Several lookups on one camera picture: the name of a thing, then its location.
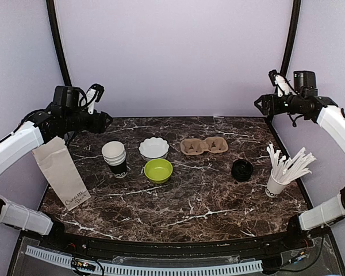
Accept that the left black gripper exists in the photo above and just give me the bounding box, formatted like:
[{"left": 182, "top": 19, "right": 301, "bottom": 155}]
[{"left": 63, "top": 108, "right": 113, "bottom": 134}]

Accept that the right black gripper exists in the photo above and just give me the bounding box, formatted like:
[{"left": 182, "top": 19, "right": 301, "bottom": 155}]
[{"left": 254, "top": 93, "right": 304, "bottom": 115}]

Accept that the stack of paper cups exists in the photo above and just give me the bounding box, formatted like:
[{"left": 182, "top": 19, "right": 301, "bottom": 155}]
[{"left": 101, "top": 141, "right": 128, "bottom": 179}]

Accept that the stack of black lids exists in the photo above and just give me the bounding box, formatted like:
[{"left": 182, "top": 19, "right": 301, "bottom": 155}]
[{"left": 231, "top": 159, "right": 254, "bottom": 182}]

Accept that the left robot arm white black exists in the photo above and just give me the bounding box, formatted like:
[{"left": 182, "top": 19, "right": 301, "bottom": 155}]
[{"left": 0, "top": 83, "right": 112, "bottom": 251}]

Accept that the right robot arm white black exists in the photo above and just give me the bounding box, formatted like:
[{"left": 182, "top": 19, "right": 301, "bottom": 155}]
[{"left": 254, "top": 70, "right": 345, "bottom": 250}]

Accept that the kraft paper bag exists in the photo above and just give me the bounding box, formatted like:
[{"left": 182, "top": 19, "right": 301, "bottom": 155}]
[{"left": 32, "top": 136, "right": 91, "bottom": 210}]

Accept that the white scalloped bowl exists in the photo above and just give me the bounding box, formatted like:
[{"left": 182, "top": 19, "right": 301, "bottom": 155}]
[{"left": 139, "top": 137, "right": 170, "bottom": 162}]

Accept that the cardboard cup carrier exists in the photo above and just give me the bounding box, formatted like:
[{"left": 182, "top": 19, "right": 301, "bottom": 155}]
[{"left": 180, "top": 136, "right": 229, "bottom": 156}]

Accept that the bundle of wrapped straws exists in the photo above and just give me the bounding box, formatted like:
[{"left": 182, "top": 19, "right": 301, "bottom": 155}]
[{"left": 266, "top": 143, "right": 316, "bottom": 185}]

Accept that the green bowl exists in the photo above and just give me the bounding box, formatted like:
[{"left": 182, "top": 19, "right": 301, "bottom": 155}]
[{"left": 144, "top": 159, "right": 173, "bottom": 184}]

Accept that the white cup holding straws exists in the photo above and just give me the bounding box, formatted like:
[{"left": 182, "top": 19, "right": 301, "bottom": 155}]
[{"left": 265, "top": 170, "right": 288, "bottom": 198}]

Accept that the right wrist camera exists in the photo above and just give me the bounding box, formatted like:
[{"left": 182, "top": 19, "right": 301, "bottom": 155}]
[{"left": 269, "top": 70, "right": 290, "bottom": 97}]

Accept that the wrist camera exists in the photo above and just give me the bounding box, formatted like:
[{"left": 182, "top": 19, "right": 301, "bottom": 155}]
[
  {"left": 86, "top": 83, "right": 105, "bottom": 102},
  {"left": 269, "top": 70, "right": 290, "bottom": 97}
]

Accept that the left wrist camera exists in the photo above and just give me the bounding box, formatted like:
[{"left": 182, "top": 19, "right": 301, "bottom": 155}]
[{"left": 86, "top": 83, "right": 105, "bottom": 102}]

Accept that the right black frame post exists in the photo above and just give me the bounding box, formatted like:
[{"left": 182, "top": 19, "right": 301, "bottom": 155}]
[{"left": 280, "top": 0, "right": 301, "bottom": 76}]

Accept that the black frame post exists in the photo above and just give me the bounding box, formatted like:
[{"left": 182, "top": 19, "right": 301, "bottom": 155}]
[
  {"left": 46, "top": 0, "right": 72, "bottom": 86},
  {"left": 280, "top": 0, "right": 301, "bottom": 76}
]

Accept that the black front rail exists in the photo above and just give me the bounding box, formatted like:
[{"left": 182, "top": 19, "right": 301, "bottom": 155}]
[{"left": 40, "top": 232, "right": 315, "bottom": 260}]

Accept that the left black frame post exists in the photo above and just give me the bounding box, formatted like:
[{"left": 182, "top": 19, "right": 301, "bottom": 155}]
[{"left": 46, "top": 0, "right": 72, "bottom": 86}]

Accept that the white cable duct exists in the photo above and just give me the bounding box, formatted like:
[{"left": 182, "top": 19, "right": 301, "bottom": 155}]
[{"left": 25, "top": 246, "right": 263, "bottom": 275}]

